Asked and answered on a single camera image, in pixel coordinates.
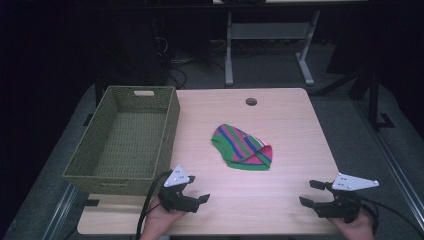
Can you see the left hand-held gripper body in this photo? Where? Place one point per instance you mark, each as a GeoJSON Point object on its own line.
{"type": "Point", "coordinates": [176, 200]}

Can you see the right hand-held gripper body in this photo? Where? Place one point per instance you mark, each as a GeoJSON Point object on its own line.
{"type": "Point", "coordinates": [338, 208]}

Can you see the striped knit sock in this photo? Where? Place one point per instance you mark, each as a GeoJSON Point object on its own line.
{"type": "Point", "coordinates": [240, 148]}

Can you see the green woven basket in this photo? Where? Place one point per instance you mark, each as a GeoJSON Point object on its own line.
{"type": "Point", "coordinates": [133, 133]}

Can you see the person's left hand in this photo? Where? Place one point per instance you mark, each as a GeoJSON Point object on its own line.
{"type": "Point", "coordinates": [156, 221]}

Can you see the person's right hand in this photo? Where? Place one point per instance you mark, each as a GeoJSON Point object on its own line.
{"type": "Point", "coordinates": [358, 230]}

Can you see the black metal stand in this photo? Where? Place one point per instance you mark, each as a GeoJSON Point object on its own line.
{"type": "Point", "coordinates": [373, 100]}

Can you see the metal floor rail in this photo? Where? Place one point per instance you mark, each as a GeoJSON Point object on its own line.
{"type": "Point", "coordinates": [393, 160]}
{"type": "Point", "coordinates": [61, 213]}

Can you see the grey metal desk frame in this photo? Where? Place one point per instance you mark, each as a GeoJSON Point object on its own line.
{"type": "Point", "coordinates": [266, 31]}

